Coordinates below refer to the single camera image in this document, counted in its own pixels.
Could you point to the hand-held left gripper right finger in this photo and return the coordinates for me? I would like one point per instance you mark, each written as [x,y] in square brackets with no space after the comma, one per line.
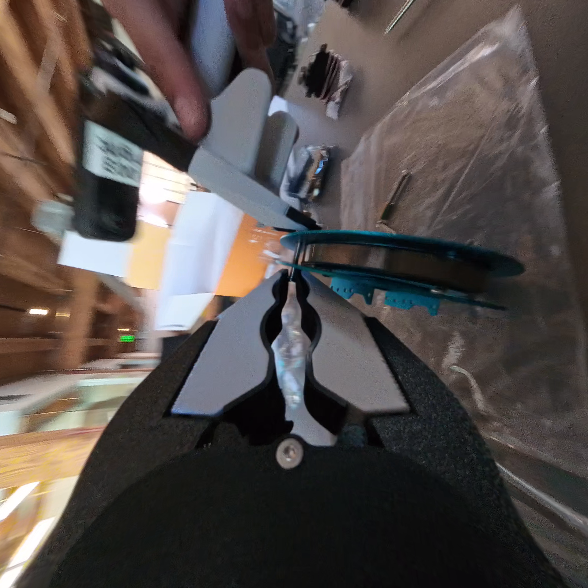
[349,367]

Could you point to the silver rectangular air duct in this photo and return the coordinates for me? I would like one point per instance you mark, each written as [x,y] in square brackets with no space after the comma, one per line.
[53,220]

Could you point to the blue round turntable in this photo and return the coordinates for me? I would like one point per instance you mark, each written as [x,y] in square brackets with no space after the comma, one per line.
[413,250]

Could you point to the small white box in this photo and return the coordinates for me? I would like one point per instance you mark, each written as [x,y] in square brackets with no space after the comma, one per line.
[92,252]

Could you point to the orange box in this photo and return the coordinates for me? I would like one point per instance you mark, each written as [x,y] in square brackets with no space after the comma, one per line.
[248,257]

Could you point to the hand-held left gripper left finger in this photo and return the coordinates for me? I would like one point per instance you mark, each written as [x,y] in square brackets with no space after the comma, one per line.
[229,367]

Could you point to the yellow box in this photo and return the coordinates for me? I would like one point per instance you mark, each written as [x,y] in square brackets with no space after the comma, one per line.
[149,257]

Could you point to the teal perforated bracket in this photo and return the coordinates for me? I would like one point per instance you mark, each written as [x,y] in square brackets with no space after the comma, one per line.
[353,287]

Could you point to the small dark screw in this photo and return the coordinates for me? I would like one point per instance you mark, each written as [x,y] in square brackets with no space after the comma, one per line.
[294,262]

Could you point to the person's right hand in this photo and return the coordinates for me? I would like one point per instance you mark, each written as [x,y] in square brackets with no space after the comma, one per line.
[174,69]

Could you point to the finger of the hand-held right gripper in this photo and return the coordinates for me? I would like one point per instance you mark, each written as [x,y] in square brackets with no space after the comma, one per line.
[239,138]
[280,147]

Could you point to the large white box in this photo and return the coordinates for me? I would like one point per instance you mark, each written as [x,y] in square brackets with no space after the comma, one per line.
[197,257]

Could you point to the clear plastic bag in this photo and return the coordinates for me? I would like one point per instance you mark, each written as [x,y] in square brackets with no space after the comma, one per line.
[459,138]

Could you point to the brass standoff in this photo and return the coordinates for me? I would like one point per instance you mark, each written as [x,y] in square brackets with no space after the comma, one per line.
[396,193]

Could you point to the silvery parts bag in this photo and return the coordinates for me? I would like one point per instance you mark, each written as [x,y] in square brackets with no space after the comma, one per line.
[314,170]

